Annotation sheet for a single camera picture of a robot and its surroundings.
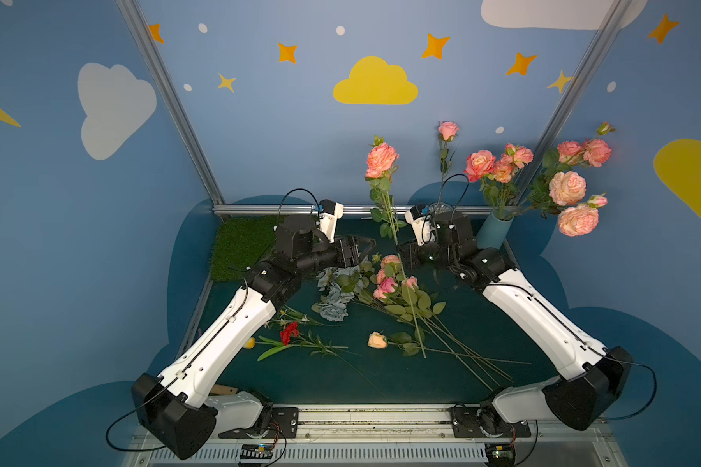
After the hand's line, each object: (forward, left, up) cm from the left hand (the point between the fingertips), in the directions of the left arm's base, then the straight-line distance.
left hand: (367, 238), depth 66 cm
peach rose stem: (-11, -5, -34) cm, 36 cm away
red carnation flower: (-13, +12, -36) cm, 40 cm away
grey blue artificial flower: (-1, +9, -32) cm, 33 cm away
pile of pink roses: (+7, -8, -32) cm, 34 cm away
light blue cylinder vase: (+23, -44, -20) cm, 54 cm away
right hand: (+5, -10, -8) cm, 14 cm away
